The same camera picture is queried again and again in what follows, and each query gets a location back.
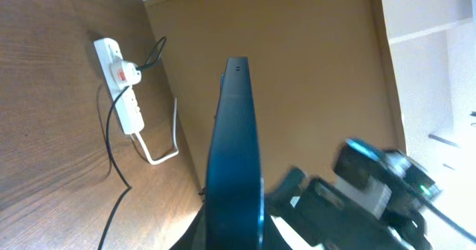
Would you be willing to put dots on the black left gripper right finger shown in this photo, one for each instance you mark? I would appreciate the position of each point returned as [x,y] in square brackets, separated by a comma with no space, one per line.
[272,239]

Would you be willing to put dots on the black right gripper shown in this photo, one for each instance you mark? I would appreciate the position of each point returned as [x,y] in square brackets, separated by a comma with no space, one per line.
[369,206]

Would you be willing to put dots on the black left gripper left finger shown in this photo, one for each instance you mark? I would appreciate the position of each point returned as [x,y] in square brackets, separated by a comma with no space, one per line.
[194,237]

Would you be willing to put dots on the white power strip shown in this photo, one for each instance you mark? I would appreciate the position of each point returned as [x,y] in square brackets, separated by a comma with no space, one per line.
[127,108]

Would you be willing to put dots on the blue Galaxy smartphone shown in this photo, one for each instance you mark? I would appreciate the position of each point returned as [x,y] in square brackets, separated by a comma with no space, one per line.
[234,202]

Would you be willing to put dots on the white USB charger adapter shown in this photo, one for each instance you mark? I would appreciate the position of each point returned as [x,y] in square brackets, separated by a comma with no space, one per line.
[125,73]

